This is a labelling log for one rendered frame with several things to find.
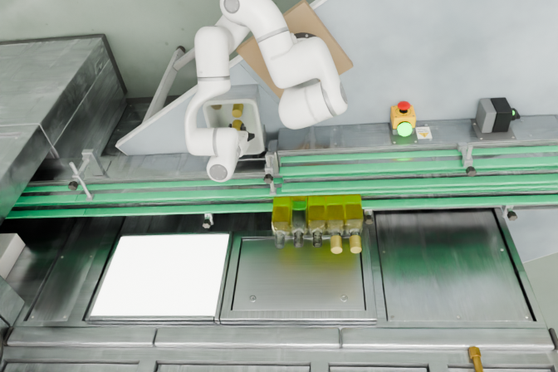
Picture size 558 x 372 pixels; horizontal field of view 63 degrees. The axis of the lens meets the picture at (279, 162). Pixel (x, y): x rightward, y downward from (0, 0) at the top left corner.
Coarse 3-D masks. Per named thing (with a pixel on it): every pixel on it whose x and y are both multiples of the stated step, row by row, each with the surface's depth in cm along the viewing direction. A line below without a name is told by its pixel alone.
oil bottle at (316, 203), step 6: (312, 198) 149; (318, 198) 149; (324, 198) 149; (312, 204) 147; (318, 204) 147; (324, 204) 147; (312, 210) 145; (318, 210) 145; (324, 210) 145; (312, 216) 144; (318, 216) 143; (324, 216) 143; (312, 222) 142; (318, 222) 142; (324, 222) 142; (312, 228) 142; (318, 228) 141; (324, 228) 142; (312, 234) 144
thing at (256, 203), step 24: (432, 192) 154; (456, 192) 153; (480, 192) 152; (504, 192) 151; (528, 192) 150; (552, 192) 149; (24, 216) 166; (48, 216) 165; (72, 216) 164; (96, 216) 164
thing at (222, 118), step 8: (208, 104) 142; (216, 104) 142; (224, 104) 142; (232, 104) 151; (248, 104) 150; (256, 104) 142; (208, 112) 147; (216, 112) 153; (224, 112) 153; (248, 112) 153; (256, 112) 144; (208, 120) 147; (216, 120) 154; (224, 120) 156; (232, 120) 155; (248, 120) 155; (256, 120) 146; (248, 128) 157; (256, 128) 157; (256, 136) 159; (256, 144) 157; (248, 152) 155; (256, 152) 155
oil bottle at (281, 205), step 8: (280, 200) 151; (288, 200) 150; (272, 208) 149; (280, 208) 148; (288, 208) 148; (272, 216) 146; (280, 216) 145; (288, 216) 145; (272, 224) 144; (280, 224) 143; (288, 224) 144; (288, 232) 145
